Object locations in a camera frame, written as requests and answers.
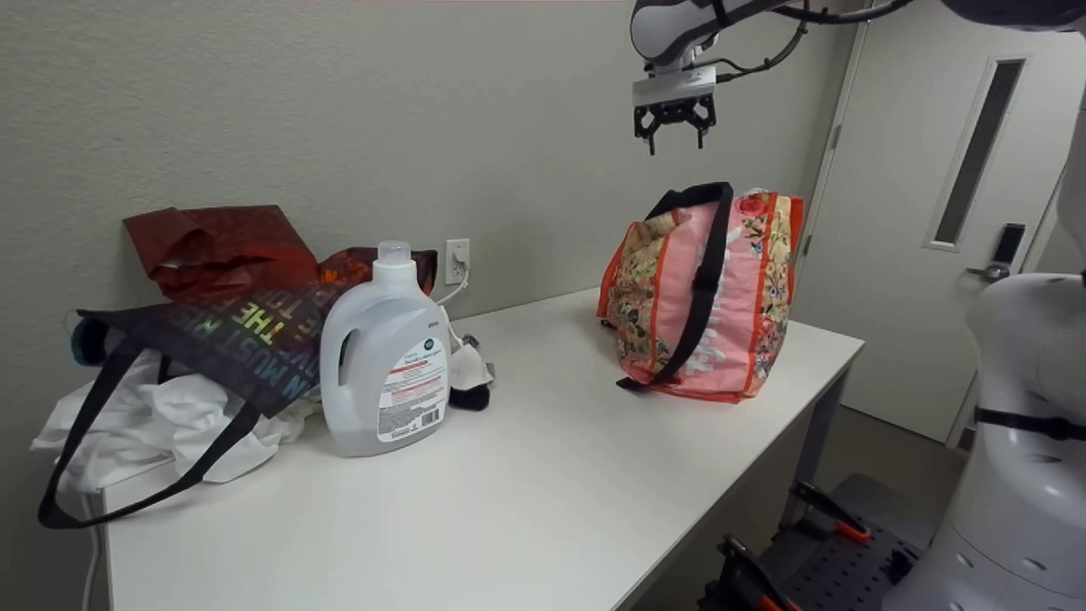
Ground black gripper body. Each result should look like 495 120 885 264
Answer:
632 90 720 133

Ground narrow door window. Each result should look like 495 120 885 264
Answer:
927 54 1029 251

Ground white door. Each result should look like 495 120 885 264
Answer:
794 17 1086 448

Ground small white cloth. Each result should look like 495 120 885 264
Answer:
445 322 500 392

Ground small black cloth item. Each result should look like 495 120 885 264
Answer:
446 380 495 414

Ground translucent white detergent bottle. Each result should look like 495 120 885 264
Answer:
315 238 455 460

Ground black orange clamp tool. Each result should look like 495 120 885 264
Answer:
786 477 875 548
716 531 804 611

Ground black tote rainbow letters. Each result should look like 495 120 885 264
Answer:
36 282 345 531

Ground white crumpled cloth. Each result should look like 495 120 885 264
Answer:
31 345 312 525

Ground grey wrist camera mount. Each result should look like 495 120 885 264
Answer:
628 61 723 108

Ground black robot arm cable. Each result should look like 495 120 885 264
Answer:
687 0 914 83

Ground floral tote bag orange handles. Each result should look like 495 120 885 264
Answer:
593 184 815 407

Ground white wall outlet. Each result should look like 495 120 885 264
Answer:
441 234 475 289

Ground metal door handle lock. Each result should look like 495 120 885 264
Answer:
963 219 1030 289

